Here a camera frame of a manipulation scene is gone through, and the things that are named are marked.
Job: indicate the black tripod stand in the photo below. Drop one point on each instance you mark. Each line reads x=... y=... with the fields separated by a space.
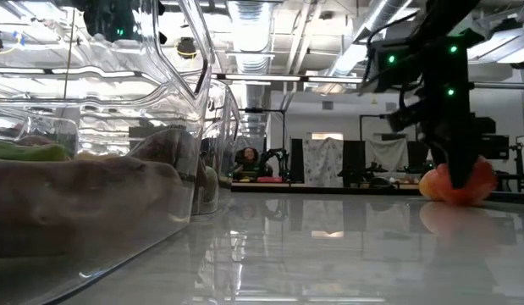
x=519 y=161

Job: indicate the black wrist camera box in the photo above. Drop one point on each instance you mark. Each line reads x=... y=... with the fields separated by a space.
x=393 y=68

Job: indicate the clear plastic container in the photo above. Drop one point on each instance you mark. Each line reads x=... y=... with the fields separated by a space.
x=227 y=127
x=177 y=106

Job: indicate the patterned white cloth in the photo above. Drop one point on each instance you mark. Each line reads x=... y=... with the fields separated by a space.
x=323 y=161

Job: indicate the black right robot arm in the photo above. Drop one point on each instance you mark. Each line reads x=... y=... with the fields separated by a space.
x=448 y=17

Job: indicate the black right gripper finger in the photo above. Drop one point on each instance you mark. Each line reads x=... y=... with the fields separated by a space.
x=437 y=150
x=462 y=167

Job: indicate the black metal table frame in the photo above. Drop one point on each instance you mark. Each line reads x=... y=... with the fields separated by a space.
x=329 y=191

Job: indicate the green lime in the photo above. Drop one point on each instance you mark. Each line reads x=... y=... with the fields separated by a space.
x=211 y=184

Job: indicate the wooden background table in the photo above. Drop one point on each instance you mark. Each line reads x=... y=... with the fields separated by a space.
x=321 y=185

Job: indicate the black wall monitor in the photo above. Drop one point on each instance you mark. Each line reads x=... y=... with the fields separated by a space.
x=496 y=147

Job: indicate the person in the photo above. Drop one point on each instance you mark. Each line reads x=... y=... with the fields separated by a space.
x=246 y=163

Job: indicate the black background robot arm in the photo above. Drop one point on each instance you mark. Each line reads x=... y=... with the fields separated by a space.
x=363 y=171
x=278 y=159

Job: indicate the green cucumber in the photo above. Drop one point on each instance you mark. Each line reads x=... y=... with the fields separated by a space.
x=29 y=152

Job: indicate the orange red round fruit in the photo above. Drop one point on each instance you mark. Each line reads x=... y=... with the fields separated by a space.
x=437 y=186

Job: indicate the black metal stand frame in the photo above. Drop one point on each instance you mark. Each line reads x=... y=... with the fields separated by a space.
x=373 y=115
x=255 y=110

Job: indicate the plain white cloth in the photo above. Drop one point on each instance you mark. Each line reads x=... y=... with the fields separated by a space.
x=386 y=154

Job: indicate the flat red object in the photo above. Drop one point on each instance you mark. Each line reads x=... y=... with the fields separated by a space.
x=270 y=179

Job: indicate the grey patterned cloth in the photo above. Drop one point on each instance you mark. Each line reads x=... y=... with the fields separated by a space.
x=255 y=140

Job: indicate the glossy white table board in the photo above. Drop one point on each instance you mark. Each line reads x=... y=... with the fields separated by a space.
x=329 y=254

